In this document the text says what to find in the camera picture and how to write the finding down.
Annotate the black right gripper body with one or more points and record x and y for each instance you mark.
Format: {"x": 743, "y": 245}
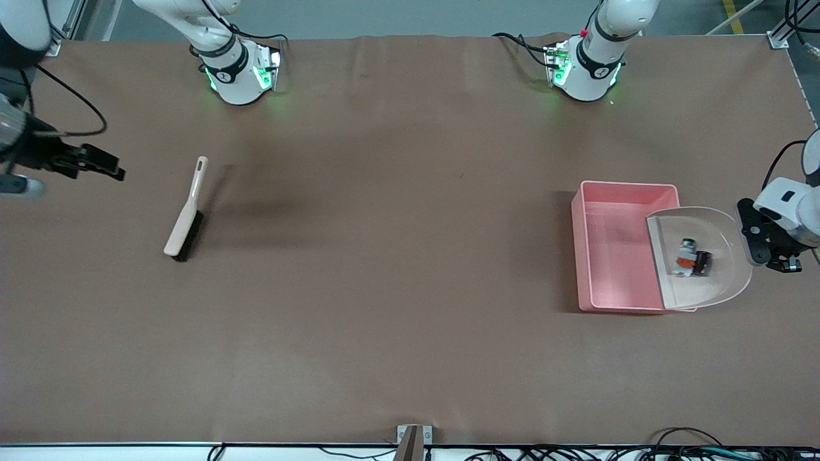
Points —
{"x": 36, "y": 155}

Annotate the black electronic part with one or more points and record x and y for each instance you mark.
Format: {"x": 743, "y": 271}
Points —
{"x": 703, "y": 264}

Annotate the table cover cloth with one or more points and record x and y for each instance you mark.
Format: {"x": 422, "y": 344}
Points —
{"x": 384, "y": 365}

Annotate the aluminium frame profile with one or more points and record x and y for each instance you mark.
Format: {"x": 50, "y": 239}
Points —
{"x": 783, "y": 35}
{"x": 64, "y": 29}

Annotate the beige brush with black bristles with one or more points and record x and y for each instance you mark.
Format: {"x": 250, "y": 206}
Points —
{"x": 186, "y": 221}

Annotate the white and orange electronic part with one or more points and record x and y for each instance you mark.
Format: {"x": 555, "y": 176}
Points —
{"x": 684, "y": 259}

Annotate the beige plastic dustpan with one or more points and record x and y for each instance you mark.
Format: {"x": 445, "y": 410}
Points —
{"x": 724, "y": 282}

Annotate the metal table clamp bracket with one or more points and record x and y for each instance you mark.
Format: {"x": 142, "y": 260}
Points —
{"x": 414, "y": 442}

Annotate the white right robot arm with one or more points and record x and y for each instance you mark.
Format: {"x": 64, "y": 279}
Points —
{"x": 234, "y": 77}

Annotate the pink plastic bin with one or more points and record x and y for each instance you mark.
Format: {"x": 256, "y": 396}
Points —
{"x": 615, "y": 256}

